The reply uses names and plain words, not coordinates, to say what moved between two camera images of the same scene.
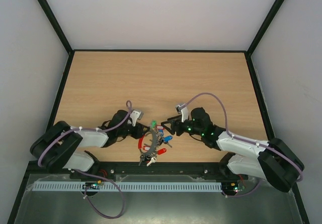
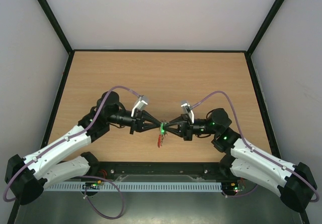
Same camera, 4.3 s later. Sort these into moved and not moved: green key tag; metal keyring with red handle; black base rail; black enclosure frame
Moved: metal keyring with red handle; green key tag
Not moved: black base rail; black enclosure frame
